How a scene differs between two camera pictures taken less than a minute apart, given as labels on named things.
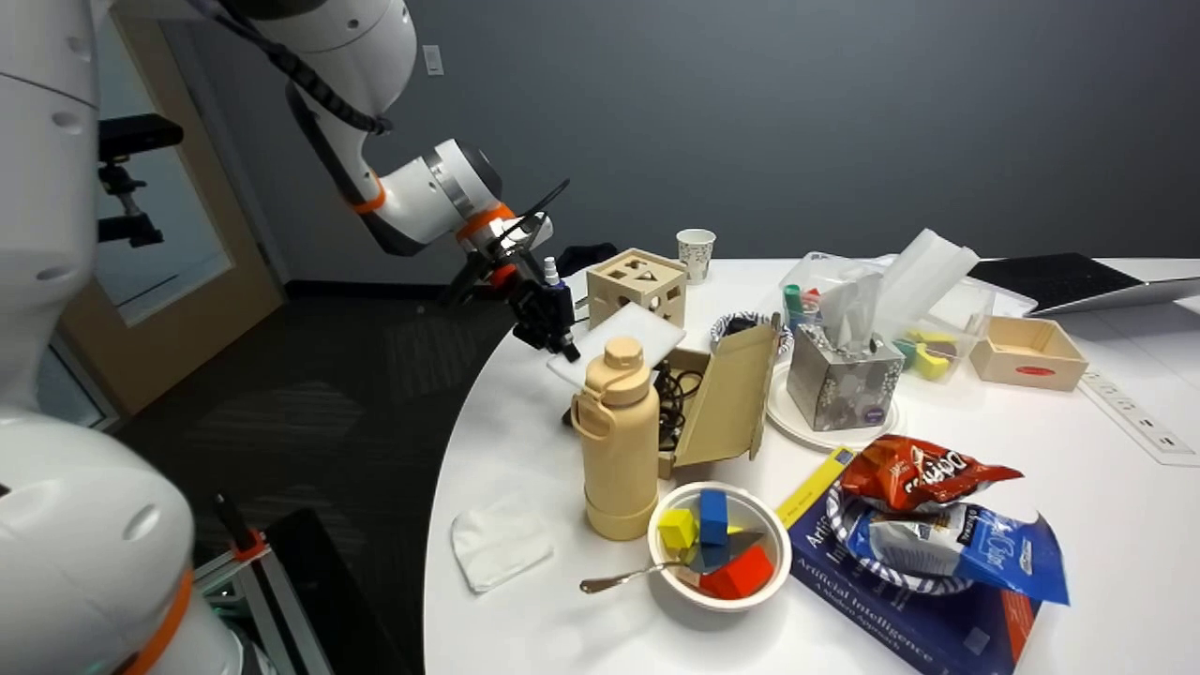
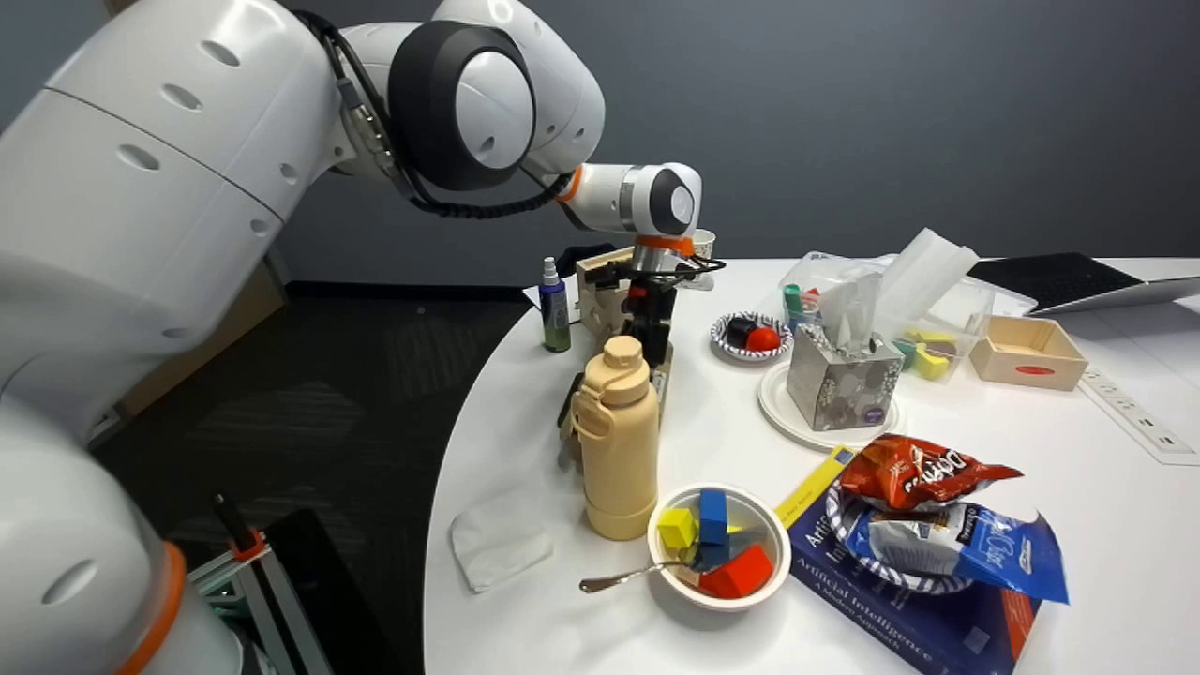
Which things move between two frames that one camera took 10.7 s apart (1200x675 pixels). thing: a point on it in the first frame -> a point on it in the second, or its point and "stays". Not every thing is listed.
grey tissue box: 842,384 stays
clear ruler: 1137,422 stays
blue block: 714,517 stays
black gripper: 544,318 -> 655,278
